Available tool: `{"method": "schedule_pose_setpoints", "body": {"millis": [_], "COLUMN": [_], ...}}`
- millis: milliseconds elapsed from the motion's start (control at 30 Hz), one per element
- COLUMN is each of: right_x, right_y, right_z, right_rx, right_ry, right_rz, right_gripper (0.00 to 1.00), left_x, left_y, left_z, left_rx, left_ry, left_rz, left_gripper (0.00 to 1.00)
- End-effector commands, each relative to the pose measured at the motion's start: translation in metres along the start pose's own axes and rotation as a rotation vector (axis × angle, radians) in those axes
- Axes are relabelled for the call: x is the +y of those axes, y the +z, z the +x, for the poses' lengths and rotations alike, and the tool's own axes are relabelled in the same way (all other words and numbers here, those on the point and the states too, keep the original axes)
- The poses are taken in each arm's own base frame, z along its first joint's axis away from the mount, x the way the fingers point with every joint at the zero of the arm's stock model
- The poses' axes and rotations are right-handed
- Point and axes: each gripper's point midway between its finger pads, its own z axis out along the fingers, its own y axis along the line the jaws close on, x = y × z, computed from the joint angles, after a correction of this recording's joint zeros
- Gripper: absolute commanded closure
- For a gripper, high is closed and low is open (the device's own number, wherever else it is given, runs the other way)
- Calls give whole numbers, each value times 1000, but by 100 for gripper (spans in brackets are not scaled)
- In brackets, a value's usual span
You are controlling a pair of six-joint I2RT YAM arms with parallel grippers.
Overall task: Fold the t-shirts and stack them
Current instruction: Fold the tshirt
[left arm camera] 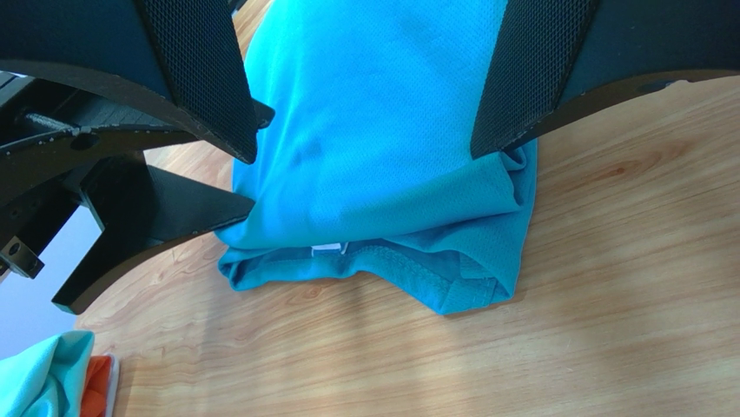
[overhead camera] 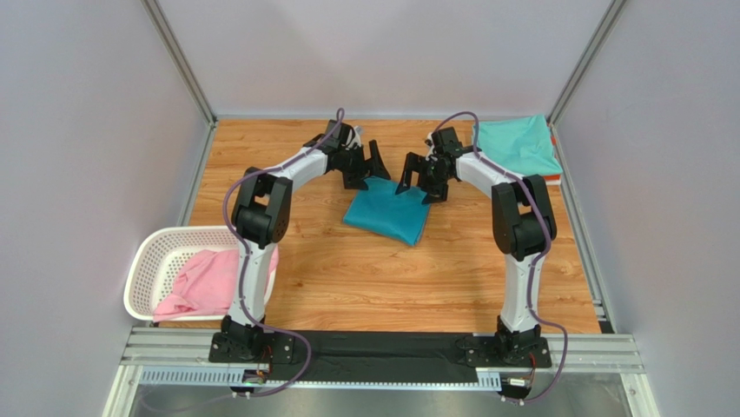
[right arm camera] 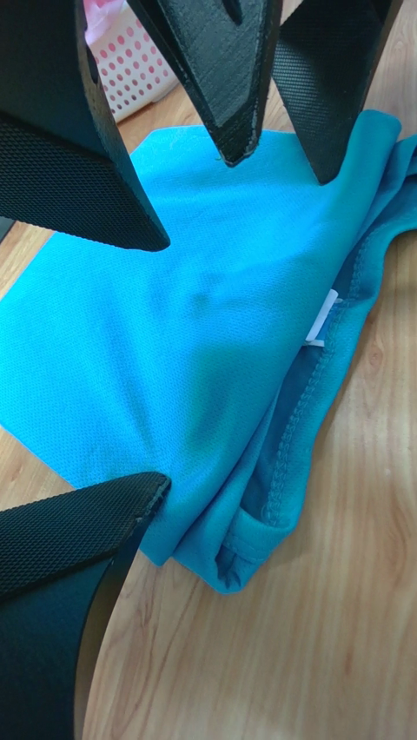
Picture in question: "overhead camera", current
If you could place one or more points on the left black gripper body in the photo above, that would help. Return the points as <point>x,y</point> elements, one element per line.
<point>353,158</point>

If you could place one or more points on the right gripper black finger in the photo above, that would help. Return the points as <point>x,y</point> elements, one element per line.
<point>435,196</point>
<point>413,164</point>

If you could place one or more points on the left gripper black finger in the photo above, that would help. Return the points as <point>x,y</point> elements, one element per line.
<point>355,182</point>
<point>376,166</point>

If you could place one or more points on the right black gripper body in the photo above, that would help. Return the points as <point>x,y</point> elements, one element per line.
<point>422,173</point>

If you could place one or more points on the teal t shirt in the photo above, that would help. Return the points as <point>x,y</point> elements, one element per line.
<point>378,209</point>

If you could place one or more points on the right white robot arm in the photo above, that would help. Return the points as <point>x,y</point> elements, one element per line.
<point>523,228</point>

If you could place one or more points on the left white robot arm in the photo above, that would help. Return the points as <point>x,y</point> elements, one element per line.
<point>260,218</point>

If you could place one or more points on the folded mint green t shirt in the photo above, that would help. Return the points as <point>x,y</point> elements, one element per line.
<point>522,145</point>

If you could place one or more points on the folded orange t shirt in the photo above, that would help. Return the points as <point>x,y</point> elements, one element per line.
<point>555,179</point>

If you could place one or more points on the black cloth strip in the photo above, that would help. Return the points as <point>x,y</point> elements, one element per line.
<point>394,357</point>

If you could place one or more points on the pink t shirt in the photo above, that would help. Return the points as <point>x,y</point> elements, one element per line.
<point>204,286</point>

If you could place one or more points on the white plastic laundry basket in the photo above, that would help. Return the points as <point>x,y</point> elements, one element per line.
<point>159,259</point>

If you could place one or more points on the left aluminium corner post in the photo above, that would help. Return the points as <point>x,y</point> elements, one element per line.
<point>169,39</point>

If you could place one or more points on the aluminium corner post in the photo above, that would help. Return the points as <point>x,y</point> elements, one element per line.
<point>588,56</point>
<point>169,39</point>

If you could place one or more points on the right aluminium corner post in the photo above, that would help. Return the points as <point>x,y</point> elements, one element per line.
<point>588,56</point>

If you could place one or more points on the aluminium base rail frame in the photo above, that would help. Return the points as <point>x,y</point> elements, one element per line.
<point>586,353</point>

